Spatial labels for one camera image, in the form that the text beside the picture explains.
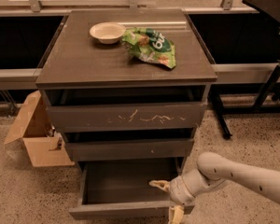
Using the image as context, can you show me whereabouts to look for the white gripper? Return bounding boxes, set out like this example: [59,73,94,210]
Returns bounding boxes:
[148,175,195,224]

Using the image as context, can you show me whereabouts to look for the grey bottom drawer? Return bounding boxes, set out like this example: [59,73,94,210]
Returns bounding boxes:
[69,157,186,220]

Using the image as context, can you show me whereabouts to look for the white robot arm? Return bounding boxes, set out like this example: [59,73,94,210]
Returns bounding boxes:
[149,152,280,224]

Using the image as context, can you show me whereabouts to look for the grey middle drawer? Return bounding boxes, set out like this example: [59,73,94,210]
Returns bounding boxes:
[65,128,195,161]

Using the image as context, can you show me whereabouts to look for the dark grey drawer cabinet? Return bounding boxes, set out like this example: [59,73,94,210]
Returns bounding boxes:
[35,8,218,173]

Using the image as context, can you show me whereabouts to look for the scratched grey top drawer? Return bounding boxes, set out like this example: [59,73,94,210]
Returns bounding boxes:
[44,86,208,133]

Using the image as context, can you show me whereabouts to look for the open cardboard box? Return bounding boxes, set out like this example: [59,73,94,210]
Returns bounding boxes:
[5,91,75,167]

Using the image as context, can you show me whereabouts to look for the black table with legs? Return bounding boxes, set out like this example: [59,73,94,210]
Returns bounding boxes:
[209,0,280,139]

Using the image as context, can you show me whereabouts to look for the green chip bag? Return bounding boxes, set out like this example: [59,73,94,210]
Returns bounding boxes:
[121,27,176,69]

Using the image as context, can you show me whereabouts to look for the white bowl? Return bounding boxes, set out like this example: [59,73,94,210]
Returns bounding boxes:
[90,22,126,45]

